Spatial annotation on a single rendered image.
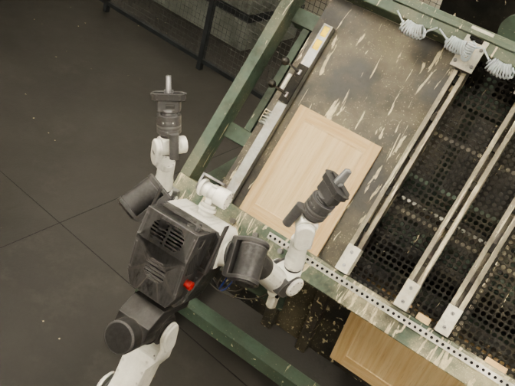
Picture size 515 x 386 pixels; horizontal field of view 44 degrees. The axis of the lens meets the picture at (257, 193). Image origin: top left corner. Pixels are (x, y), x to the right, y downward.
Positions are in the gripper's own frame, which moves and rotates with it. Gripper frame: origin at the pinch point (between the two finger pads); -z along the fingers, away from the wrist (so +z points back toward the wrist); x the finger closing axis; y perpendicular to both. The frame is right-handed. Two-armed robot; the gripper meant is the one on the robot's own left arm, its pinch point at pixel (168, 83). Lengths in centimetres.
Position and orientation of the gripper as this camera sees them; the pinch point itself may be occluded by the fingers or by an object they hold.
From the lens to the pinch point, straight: 227.0
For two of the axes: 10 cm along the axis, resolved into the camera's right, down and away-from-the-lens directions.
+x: 10.0, 0.2, 0.7
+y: 0.6, 4.0, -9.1
